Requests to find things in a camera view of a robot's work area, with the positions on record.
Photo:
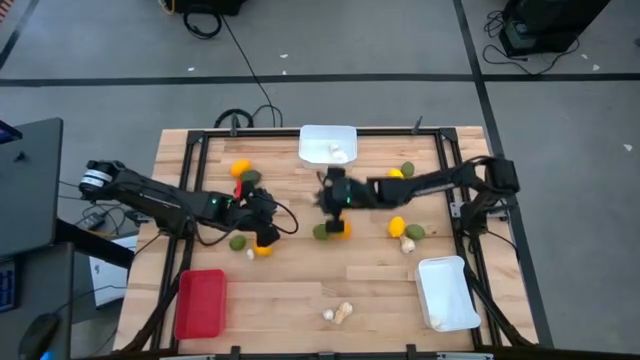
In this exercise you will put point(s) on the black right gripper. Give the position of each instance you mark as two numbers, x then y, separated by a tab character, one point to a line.
352	196

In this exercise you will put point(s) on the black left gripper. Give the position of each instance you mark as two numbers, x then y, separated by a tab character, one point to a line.
257	207

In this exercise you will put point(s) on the yellow lemon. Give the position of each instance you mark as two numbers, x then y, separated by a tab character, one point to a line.
395	173
396	226

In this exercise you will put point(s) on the beige knobbly garlic bulb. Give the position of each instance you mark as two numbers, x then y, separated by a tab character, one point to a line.
343	312
407	244

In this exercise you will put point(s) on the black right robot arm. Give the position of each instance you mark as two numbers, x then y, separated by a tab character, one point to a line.
425	187

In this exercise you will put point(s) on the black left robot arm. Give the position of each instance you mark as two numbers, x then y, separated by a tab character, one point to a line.
150	197

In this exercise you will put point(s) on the green lime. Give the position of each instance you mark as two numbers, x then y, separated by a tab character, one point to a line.
237	242
320	232

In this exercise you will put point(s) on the white plastic basket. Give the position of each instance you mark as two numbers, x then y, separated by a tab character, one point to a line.
315	145
445	295

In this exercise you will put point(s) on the red plastic basket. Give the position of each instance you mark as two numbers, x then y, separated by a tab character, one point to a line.
200	305

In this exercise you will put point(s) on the white paper sheet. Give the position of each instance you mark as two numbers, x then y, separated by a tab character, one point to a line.
107	280

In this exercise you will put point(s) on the black desk beam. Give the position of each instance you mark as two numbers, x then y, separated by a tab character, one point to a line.
95	242

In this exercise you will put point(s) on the black power brick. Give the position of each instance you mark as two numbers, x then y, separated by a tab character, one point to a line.
91	220

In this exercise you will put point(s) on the grey desk surface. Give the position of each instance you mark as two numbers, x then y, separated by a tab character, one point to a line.
50	290

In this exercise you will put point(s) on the black floor box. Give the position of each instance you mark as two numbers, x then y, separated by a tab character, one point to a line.
210	5

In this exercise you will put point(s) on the dark grey desk top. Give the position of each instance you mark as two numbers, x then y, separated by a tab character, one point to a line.
30	185

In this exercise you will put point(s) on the black computer mouse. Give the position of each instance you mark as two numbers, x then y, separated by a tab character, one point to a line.
37	336

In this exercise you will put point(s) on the black keyboard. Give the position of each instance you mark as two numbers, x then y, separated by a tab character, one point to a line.
7	285

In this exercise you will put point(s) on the black equipment cart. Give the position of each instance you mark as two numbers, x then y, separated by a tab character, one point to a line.
550	22

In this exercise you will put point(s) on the black aluminium table frame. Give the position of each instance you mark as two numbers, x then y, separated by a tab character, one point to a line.
260	133

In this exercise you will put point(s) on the silver aluminium bracket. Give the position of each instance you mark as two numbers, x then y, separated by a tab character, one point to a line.
465	356
187	357

